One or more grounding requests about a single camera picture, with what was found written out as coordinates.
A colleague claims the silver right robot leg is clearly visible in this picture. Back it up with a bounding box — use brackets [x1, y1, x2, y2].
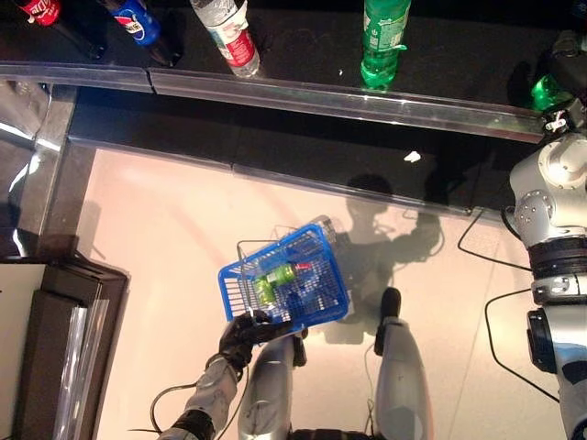
[373, 287, 432, 440]

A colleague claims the black shelf base plinth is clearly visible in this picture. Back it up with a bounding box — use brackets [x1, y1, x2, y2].
[67, 89, 551, 221]

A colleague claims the black display cabinet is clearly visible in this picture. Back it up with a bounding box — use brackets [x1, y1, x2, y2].
[0, 254, 130, 440]

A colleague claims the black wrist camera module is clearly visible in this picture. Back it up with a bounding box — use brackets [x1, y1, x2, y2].
[542, 108, 574, 135]

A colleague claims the cola bottle red label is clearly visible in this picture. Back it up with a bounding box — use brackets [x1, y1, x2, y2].
[12, 0, 109, 61]

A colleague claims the silver robot leg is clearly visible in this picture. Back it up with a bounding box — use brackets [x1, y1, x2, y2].
[373, 287, 432, 440]
[238, 336, 309, 440]

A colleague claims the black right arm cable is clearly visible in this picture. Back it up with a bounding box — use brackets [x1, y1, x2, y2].
[457, 208, 561, 404]

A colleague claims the small green drink can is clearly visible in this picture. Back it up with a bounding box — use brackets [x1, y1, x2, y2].
[253, 277, 276, 307]

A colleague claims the clear water bottle red label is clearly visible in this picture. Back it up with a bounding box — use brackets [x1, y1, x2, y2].
[189, 0, 261, 78]

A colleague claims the blue plastic shopping basket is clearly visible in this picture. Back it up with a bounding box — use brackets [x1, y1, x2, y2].
[217, 214, 350, 338]

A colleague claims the green soda bottle yellow cap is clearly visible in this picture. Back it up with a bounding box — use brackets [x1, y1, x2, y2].
[529, 72, 574, 114]
[360, 0, 413, 91]

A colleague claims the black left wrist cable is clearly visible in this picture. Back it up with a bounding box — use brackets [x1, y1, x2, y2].
[127, 366, 251, 440]

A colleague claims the silver left robot leg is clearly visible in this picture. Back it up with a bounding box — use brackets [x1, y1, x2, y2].
[238, 336, 309, 440]

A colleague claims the cola bottle blue label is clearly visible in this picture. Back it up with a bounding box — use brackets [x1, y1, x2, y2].
[98, 0, 184, 68]

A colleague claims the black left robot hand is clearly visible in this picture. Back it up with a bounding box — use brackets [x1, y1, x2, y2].
[218, 310, 309, 373]

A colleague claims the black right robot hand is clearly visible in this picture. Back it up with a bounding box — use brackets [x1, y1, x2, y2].
[548, 29, 587, 105]

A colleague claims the black robot waist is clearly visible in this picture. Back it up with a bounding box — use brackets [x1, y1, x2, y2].
[288, 428, 382, 440]

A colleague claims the brown marble plinth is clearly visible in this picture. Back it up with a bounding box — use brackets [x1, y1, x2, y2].
[0, 80, 95, 258]

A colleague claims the green bottle with red cap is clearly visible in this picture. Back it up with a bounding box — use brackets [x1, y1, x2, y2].
[256, 262, 314, 288]

